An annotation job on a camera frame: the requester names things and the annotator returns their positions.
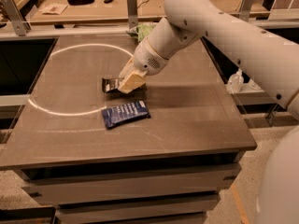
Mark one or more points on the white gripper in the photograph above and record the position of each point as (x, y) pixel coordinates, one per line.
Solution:
(147, 60)

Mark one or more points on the chocolate rxbar dark wrapper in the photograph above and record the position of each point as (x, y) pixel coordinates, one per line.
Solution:
(110, 85)

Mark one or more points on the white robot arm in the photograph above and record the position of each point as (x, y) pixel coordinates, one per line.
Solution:
(270, 60)

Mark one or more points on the blueberry rxbar blue wrapper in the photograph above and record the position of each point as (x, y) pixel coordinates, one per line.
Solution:
(121, 114)

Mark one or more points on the green chip bag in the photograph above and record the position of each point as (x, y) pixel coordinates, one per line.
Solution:
(140, 31)

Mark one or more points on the small black device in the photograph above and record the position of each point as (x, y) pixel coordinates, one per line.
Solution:
(108, 1)

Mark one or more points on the black oblong object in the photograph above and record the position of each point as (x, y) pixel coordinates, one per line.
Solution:
(79, 2)

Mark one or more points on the paper packet on desk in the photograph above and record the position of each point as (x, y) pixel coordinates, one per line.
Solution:
(54, 9)

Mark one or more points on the upper grey drawer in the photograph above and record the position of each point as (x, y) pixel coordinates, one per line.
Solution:
(122, 186)

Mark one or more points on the grey drawer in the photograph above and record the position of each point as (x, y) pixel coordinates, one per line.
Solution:
(122, 186)
(164, 210)

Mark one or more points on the lower grey drawer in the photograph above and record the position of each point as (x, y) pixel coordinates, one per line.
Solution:
(164, 210)

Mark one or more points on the grey metal bracket middle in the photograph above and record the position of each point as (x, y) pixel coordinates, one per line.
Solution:
(132, 13)

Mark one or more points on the grey metal bracket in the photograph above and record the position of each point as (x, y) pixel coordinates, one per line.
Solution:
(132, 13)
(247, 0)
(19, 23)

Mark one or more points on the grey metal bracket left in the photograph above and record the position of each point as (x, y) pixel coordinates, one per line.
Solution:
(19, 23)

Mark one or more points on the grey metal bracket right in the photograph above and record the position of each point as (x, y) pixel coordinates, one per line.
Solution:
(247, 0)

